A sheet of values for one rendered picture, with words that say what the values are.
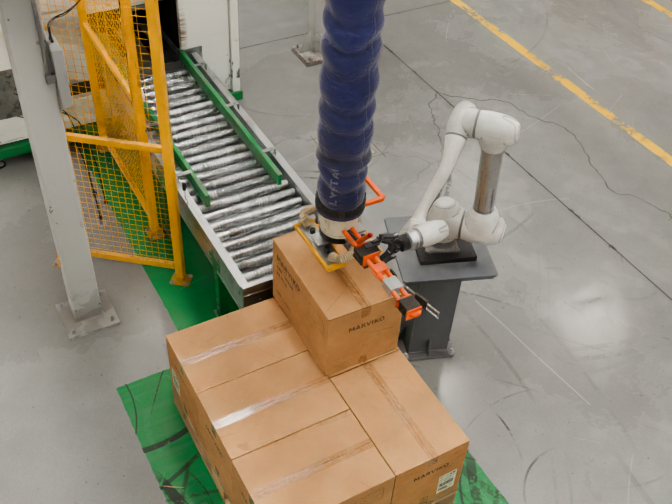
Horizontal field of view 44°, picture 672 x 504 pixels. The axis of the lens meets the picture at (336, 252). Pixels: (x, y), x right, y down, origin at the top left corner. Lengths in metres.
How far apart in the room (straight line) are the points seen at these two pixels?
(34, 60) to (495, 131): 2.08
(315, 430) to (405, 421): 0.42
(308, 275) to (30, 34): 1.63
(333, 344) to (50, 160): 1.65
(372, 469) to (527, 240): 2.49
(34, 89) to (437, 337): 2.49
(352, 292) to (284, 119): 2.95
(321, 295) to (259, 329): 0.52
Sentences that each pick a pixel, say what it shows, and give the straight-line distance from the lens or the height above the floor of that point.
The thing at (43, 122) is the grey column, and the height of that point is 1.39.
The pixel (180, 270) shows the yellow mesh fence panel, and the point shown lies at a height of 0.11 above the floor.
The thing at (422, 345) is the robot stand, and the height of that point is 0.08.
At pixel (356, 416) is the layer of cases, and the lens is 3.90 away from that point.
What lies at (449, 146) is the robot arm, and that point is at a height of 1.49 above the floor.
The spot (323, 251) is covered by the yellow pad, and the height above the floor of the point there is 1.13.
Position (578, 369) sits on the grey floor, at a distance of 5.04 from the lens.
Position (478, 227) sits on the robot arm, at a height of 1.00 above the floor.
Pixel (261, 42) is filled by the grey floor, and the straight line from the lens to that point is 7.59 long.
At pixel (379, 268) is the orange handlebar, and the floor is 1.25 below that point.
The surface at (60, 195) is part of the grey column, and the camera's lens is 4.46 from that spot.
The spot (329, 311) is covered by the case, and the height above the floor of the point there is 0.94.
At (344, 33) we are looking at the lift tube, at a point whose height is 2.22.
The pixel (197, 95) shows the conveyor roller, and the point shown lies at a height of 0.55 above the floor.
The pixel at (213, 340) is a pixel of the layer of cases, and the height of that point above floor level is 0.54.
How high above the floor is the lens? 3.70
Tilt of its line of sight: 43 degrees down
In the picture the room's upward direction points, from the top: 4 degrees clockwise
